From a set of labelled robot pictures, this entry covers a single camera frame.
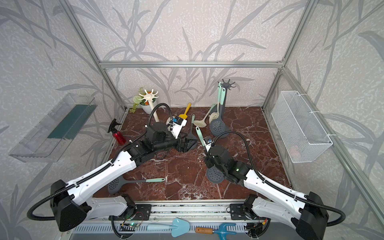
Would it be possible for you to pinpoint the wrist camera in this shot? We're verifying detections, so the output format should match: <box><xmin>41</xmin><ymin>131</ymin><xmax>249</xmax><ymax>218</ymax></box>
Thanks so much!
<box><xmin>168</xmin><ymin>116</ymin><xmax>187</xmax><ymax>139</ymax></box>
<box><xmin>203</xmin><ymin>136</ymin><xmax>213</xmax><ymax>152</ymax></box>

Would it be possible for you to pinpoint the grey skimmer green handle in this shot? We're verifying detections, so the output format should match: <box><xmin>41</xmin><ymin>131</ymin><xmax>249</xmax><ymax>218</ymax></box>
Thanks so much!
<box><xmin>209</xmin><ymin>82</ymin><xmax>223</xmax><ymax>121</ymax></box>
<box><xmin>208</xmin><ymin>86</ymin><xmax>227</xmax><ymax>136</ymax></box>

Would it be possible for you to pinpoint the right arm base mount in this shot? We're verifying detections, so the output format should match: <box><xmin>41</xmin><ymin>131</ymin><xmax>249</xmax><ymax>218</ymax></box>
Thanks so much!
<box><xmin>226</xmin><ymin>204</ymin><xmax>257</xmax><ymax>220</ymax></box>

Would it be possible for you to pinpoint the blue garden fork wooden handle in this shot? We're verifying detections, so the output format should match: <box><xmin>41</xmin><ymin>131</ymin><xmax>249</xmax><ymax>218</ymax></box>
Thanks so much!
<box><xmin>195</xmin><ymin>223</ymin><xmax>237</xmax><ymax>240</ymax></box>

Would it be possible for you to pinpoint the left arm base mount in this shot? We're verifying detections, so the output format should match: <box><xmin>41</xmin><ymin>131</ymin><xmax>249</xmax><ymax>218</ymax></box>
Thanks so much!
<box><xmin>114</xmin><ymin>204</ymin><xmax>152</xmax><ymax>221</ymax></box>

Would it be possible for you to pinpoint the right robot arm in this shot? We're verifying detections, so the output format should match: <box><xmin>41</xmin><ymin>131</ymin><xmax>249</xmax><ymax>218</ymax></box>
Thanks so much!
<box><xmin>205</xmin><ymin>145</ymin><xmax>329</xmax><ymax>240</ymax></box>

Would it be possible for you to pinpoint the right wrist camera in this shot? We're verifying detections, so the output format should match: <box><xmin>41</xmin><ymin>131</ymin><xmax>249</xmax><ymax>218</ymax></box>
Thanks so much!
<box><xmin>203</xmin><ymin>136</ymin><xmax>213</xmax><ymax>152</ymax></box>

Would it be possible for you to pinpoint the cream utensil rack stand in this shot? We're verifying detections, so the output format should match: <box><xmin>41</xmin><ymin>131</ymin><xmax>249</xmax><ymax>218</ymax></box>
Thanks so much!
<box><xmin>139</xmin><ymin>90</ymin><xmax>158</xmax><ymax>110</ymax></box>

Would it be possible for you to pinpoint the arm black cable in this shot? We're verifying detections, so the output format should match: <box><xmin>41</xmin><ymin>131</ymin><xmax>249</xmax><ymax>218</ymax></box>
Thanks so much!
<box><xmin>211</xmin><ymin>130</ymin><xmax>346</xmax><ymax>227</ymax></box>
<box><xmin>26</xmin><ymin>102</ymin><xmax>174</xmax><ymax>222</ymax></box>

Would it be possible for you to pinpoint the red spray bottle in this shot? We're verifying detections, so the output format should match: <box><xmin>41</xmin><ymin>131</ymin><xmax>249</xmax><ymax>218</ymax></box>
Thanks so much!
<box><xmin>108</xmin><ymin>119</ymin><xmax>127</xmax><ymax>146</ymax></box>

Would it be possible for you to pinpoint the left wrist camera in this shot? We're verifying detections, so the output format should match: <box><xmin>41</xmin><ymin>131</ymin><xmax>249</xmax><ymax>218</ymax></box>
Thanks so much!
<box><xmin>168</xmin><ymin>116</ymin><xmax>187</xmax><ymax>139</ymax></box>

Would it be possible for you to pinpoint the large cream skimmer green handle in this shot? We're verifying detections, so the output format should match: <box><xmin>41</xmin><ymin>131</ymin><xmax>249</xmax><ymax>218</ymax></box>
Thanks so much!
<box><xmin>209</xmin><ymin>83</ymin><xmax>222</xmax><ymax>123</ymax></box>

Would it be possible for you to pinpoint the white wire mesh basket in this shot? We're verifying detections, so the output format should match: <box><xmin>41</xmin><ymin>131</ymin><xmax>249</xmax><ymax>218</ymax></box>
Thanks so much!
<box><xmin>272</xmin><ymin>91</ymin><xmax>333</xmax><ymax>163</ymax></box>

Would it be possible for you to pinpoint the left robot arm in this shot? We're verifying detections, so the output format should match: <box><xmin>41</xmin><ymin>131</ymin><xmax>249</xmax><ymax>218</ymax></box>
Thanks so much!
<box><xmin>50</xmin><ymin>123</ymin><xmax>198</xmax><ymax>232</ymax></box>

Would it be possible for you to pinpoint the dark grey utensil rack stand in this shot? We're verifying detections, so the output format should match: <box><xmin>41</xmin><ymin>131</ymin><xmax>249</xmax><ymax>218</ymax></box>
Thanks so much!
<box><xmin>210</xmin><ymin>80</ymin><xmax>231</xmax><ymax>137</ymax></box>

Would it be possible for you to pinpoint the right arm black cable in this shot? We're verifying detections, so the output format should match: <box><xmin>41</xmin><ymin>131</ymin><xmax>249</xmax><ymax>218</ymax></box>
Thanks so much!
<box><xmin>211</xmin><ymin>130</ymin><xmax>346</xmax><ymax>227</ymax></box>

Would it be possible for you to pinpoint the small cream skimmer green handle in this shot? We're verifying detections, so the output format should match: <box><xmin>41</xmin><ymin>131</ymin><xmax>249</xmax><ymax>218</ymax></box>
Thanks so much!
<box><xmin>193</xmin><ymin>104</ymin><xmax>215</xmax><ymax>128</ymax></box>

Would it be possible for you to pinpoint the clear plastic wall shelf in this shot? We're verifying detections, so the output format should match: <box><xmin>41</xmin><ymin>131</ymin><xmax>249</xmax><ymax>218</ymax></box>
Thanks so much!
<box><xmin>9</xmin><ymin>94</ymin><xmax>98</xmax><ymax>163</ymax></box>

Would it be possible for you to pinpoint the light blue garden trowel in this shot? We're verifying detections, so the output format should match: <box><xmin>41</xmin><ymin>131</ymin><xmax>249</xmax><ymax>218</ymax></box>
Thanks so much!
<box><xmin>147</xmin><ymin>219</ymin><xmax>191</xmax><ymax>238</ymax></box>

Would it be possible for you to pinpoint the yellow toy shovel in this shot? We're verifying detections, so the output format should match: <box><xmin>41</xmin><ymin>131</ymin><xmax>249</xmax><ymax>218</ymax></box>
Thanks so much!
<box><xmin>179</xmin><ymin>103</ymin><xmax>192</xmax><ymax>120</ymax></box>

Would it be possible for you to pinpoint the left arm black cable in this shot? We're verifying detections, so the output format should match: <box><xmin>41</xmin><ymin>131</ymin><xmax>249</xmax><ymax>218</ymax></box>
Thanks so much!
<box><xmin>26</xmin><ymin>102</ymin><xmax>174</xmax><ymax>222</ymax></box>

